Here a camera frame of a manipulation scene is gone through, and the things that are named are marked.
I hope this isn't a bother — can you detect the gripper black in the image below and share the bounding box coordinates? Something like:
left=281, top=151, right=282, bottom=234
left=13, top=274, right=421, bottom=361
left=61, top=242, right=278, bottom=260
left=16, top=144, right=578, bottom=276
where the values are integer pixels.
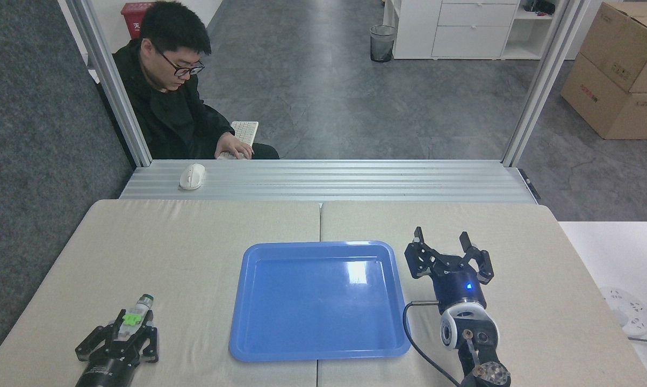
left=75, top=310, right=160, bottom=387
left=405, top=226, right=495, bottom=312

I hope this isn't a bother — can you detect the blue plastic tray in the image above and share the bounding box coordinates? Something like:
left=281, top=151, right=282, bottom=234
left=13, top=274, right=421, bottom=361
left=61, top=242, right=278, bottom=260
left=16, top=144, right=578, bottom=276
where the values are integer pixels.
left=228, top=240, right=412, bottom=362

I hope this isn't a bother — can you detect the person's left hand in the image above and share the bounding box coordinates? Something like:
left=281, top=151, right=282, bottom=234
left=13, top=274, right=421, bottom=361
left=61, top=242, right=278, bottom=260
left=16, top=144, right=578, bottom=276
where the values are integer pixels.
left=214, top=132, right=255, bottom=160

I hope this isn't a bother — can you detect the silver ribbed aluminium shelf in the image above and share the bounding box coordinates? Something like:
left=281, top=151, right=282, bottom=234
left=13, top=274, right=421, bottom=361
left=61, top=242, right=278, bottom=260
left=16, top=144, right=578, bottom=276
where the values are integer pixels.
left=119, top=159, right=539, bottom=204

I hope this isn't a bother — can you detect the white side table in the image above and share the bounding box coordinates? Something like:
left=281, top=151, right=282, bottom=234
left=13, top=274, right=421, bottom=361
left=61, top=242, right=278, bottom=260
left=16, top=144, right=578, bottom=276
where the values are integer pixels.
left=557, top=221, right=647, bottom=387

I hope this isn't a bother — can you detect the round white power socket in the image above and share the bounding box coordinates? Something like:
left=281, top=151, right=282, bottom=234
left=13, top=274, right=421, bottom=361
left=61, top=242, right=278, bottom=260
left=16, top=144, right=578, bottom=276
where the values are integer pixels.
left=598, top=286, right=647, bottom=338

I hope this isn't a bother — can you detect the white computer mouse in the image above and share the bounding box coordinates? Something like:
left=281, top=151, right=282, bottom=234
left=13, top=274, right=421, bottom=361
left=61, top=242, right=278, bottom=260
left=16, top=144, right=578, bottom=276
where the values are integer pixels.
left=178, top=163, right=206, bottom=191

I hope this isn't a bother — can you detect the large cardboard box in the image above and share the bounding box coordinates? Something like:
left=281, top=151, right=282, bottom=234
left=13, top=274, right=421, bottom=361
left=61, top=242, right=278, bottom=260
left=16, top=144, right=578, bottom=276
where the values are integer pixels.
left=560, top=53, right=647, bottom=141

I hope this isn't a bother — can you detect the grey mesh waste bin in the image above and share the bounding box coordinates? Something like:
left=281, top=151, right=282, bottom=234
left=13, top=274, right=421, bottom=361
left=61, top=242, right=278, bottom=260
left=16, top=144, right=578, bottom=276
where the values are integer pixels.
left=370, top=25, right=398, bottom=63

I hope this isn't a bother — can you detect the white drawer cabinet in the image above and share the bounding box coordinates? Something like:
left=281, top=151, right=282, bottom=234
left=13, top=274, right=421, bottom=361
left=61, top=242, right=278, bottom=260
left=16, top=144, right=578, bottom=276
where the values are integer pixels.
left=383, top=0, right=558, bottom=61

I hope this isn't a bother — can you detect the person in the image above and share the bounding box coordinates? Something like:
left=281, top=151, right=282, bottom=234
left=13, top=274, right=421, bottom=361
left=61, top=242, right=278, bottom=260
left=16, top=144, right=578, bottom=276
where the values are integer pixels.
left=111, top=0, right=280, bottom=161

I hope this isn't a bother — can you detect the white keyboard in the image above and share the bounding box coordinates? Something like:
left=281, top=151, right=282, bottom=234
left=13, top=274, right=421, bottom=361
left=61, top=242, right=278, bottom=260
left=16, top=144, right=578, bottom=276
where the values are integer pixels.
left=218, top=121, right=260, bottom=160

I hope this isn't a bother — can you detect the small black device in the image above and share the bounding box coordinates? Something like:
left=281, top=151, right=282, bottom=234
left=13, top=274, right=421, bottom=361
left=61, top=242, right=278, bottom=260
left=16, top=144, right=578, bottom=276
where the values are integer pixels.
left=523, top=0, right=556, bottom=16

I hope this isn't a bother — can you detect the tilted cardboard box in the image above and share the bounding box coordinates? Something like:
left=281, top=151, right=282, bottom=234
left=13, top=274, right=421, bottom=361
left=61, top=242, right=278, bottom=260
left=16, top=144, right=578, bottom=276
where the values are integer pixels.
left=579, top=1, right=647, bottom=95

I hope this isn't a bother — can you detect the red box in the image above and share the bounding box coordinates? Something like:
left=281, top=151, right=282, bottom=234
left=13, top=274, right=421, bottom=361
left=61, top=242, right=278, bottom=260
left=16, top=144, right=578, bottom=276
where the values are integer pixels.
left=121, top=2, right=156, bottom=40

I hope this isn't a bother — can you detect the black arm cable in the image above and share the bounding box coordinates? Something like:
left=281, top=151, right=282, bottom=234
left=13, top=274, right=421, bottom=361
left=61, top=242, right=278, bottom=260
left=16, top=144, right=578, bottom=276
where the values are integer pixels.
left=402, top=300, right=462, bottom=387

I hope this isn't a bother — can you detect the silver aluminium post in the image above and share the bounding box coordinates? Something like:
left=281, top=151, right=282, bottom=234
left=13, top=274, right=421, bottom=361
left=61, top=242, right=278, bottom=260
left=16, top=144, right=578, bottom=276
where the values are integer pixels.
left=501, top=0, right=591, bottom=167
left=66, top=0, right=153, bottom=167

